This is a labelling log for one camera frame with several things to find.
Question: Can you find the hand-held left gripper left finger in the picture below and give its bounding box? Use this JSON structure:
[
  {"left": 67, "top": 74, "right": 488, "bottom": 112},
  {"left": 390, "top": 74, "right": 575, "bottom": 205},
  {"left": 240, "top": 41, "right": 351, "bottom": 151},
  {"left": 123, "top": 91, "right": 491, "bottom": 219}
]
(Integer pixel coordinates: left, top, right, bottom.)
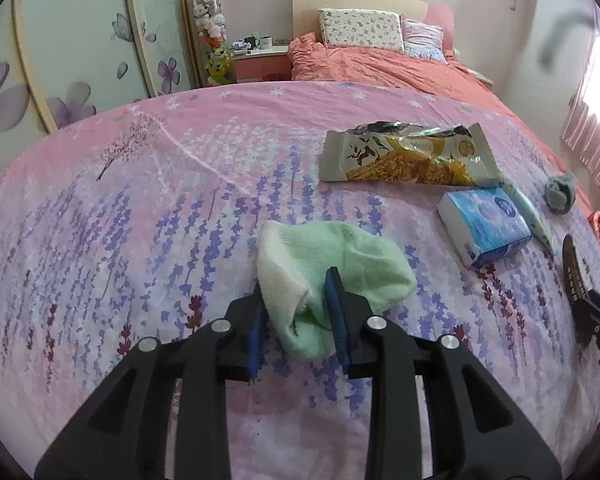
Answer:
[{"left": 34, "top": 284, "right": 271, "bottom": 480}]

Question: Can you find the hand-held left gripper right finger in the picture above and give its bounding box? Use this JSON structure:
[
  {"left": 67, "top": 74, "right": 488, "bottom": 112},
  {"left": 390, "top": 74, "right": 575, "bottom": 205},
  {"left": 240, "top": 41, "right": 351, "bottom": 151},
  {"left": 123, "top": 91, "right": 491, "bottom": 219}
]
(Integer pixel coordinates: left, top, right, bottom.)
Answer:
[{"left": 325, "top": 266, "right": 563, "bottom": 480}]

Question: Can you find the light green sock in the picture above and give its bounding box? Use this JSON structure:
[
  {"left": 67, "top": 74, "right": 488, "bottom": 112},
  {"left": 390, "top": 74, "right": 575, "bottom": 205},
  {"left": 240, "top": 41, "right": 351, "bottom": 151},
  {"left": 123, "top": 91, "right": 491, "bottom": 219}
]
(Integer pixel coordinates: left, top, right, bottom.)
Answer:
[{"left": 256, "top": 220, "right": 419, "bottom": 361}]

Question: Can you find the pale green long wrapper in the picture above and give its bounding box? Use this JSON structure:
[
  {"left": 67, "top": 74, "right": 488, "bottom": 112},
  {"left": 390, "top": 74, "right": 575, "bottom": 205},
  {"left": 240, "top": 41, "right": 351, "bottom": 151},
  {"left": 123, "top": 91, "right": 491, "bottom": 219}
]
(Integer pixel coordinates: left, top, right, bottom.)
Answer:
[{"left": 498, "top": 177, "right": 557, "bottom": 255}]

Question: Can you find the grey sock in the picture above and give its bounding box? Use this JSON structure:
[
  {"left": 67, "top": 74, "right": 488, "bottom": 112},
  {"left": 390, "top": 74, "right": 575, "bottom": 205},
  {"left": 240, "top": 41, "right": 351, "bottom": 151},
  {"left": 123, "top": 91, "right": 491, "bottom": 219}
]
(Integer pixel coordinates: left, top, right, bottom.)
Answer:
[{"left": 544, "top": 171, "right": 578, "bottom": 217}]

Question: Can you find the blue white tissue pack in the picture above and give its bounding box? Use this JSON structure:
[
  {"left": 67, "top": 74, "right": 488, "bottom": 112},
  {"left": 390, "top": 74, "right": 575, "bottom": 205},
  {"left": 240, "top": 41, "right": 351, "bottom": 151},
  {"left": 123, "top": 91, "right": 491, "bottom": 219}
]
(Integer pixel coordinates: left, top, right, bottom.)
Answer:
[{"left": 437, "top": 187, "right": 533, "bottom": 269}]

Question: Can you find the pink window curtain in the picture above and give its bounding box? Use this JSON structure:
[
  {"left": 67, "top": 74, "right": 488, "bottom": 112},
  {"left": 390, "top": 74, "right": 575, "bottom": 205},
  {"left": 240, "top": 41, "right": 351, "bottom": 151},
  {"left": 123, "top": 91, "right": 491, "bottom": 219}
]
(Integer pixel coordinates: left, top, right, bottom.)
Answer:
[{"left": 560, "top": 86, "right": 600, "bottom": 182}]

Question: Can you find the grey yellow snack packet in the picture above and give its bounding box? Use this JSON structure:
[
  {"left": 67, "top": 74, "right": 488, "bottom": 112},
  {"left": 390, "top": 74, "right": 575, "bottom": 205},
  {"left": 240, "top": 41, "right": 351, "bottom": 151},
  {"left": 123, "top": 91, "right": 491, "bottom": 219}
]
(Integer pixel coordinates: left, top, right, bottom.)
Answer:
[{"left": 318, "top": 120, "right": 504, "bottom": 189}]

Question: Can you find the bed with orange blanket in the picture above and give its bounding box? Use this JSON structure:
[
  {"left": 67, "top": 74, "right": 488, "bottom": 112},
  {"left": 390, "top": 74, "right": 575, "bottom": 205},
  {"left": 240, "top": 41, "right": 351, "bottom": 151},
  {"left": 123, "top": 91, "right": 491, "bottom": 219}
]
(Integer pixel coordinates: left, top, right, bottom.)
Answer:
[{"left": 286, "top": 0, "right": 582, "bottom": 182}]

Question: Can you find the pink white nightstand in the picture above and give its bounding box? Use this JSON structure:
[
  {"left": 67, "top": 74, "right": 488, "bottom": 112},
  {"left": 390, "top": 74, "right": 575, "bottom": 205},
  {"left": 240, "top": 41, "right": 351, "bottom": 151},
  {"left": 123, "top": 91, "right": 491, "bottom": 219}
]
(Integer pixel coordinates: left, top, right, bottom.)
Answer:
[
  {"left": 465, "top": 66, "right": 496, "bottom": 92},
  {"left": 229, "top": 45, "right": 292, "bottom": 84}
]

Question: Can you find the yellow green plush toy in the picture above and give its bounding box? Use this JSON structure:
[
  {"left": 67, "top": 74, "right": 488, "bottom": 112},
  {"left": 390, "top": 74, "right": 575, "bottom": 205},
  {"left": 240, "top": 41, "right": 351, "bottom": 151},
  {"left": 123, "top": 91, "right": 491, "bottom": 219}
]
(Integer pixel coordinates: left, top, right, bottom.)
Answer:
[{"left": 204, "top": 43, "right": 232, "bottom": 85}]

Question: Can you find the floral white pillow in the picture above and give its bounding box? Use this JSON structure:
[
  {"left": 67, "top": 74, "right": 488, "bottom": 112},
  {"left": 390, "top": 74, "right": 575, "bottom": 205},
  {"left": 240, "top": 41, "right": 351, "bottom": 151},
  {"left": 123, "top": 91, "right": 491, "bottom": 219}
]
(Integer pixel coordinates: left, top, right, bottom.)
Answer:
[{"left": 318, "top": 8, "right": 405, "bottom": 54}]

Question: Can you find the striped pink pillow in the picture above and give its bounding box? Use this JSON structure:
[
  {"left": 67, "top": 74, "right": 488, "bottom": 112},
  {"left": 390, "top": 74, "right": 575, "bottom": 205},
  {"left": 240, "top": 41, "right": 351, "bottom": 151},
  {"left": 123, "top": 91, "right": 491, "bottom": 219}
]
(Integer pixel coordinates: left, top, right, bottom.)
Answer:
[{"left": 399, "top": 13, "right": 449, "bottom": 64}]

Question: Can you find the clear tube of plush toys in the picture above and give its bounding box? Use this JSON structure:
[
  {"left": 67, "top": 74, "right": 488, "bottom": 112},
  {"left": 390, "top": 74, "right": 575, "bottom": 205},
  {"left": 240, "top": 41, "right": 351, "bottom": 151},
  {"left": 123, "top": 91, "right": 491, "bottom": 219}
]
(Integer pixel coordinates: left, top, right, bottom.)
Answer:
[{"left": 189, "top": 0, "right": 231, "bottom": 86}]

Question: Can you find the flower print sliding wardrobe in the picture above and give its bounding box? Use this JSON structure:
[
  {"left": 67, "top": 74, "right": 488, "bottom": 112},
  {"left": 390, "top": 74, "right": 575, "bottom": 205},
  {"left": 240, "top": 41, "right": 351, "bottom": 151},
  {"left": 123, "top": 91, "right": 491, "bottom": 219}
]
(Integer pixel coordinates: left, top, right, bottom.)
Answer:
[{"left": 0, "top": 0, "right": 204, "bottom": 197}]

